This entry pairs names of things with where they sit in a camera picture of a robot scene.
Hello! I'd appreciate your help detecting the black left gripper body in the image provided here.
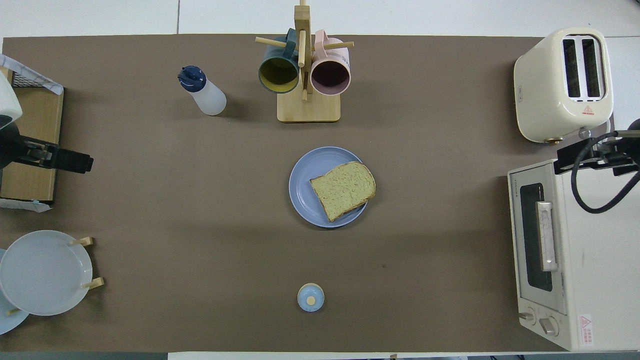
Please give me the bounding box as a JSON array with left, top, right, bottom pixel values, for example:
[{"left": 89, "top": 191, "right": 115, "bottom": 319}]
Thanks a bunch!
[{"left": 0, "top": 117, "right": 22, "bottom": 170}]

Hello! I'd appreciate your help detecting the black wire basket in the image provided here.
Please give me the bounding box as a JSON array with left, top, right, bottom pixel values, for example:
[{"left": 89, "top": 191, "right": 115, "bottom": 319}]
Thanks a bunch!
[{"left": 11, "top": 72, "right": 41, "bottom": 89}]

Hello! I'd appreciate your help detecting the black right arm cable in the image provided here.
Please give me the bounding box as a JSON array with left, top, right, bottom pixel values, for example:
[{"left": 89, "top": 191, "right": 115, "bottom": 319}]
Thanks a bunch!
[{"left": 571, "top": 131, "right": 640, "bottom": 214}]

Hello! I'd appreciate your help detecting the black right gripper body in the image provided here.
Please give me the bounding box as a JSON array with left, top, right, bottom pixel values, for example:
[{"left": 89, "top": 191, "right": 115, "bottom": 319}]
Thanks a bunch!
[{"left": 614, "top": 119, "right": 640, "bottom": 177}]

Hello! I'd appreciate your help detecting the light blue plate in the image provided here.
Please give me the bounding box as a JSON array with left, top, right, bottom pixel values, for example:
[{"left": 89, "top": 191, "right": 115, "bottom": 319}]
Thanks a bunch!
[{"left": 0, "top": 249, "right": 30, "bottom": 335}]

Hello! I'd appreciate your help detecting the wooden shelf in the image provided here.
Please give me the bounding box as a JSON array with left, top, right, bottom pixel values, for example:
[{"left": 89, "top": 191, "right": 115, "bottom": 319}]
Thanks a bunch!
[{"left": 0, "top": 67, "right": 65, "bottom": 202}]

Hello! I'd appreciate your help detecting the white patterned cloth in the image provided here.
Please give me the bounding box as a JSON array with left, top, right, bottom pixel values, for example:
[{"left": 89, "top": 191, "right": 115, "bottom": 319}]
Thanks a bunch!
[
  {"left": 0, "top": 198, "right": 52, "bottom": 213},
  {"left": 0, "top": 54, "right": 65, "bottom": 96}
]

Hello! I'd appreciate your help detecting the squeeze bottle with blue cap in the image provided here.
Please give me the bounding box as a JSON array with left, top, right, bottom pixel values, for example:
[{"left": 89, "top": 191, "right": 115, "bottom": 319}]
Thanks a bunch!
[{"left": 178, "top": 65, "right": 227, "bottom": 116}]

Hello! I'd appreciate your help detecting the white toaster oven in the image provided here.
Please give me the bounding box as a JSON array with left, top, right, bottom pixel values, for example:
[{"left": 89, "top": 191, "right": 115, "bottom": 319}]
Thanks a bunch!
[{"left": 507, "top": 158, "right": 640, "bottom": 352}]

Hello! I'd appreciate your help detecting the grey plate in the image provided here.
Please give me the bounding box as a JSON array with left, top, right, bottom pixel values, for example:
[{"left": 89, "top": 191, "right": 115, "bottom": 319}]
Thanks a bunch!
[{"left": 0, "top": 230, "right": 94, "bottom": 316}]

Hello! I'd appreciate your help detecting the cream two-slot toaster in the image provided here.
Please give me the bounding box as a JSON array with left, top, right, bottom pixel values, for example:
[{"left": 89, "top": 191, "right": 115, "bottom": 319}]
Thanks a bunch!
[{"left": 513, "top": 27, "right": 615, "bottom": 144}]

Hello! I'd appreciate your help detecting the slice of toast bread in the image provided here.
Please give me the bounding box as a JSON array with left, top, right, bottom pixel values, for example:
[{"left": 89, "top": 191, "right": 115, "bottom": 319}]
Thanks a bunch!
[{"left": 309, "top": 161, "right": 377, "bottom": 223}]

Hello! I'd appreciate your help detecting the wooden mug tree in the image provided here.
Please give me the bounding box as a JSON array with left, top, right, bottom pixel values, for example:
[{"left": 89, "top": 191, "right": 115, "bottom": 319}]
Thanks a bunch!
[{"left": 255, "top": 0, "right": 355, "bottom": 123}]

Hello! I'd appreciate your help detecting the dark teal mug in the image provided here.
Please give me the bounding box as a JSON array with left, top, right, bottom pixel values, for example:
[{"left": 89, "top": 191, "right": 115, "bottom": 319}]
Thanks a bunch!
[{"left": 258, "top": 28, "right": 301, "bottom": 94}]

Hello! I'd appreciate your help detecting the pink mug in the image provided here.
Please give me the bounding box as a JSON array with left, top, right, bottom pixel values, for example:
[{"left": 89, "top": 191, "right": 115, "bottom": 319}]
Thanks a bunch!
[{"left": 310, "top": 29, "right": 352, "bottom": 97}]

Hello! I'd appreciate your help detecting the wooden plate rack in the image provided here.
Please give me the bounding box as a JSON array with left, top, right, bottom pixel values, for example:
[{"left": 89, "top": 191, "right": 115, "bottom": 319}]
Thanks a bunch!
[{"left": 6, "top": 236, "right": 105, "bottom": 316}]

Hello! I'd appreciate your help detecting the brown table mat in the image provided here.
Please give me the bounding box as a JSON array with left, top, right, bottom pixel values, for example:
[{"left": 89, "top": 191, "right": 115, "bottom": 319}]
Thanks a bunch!
[{"left": 0, "top": 34, "right": 617, "bottom": 353}]

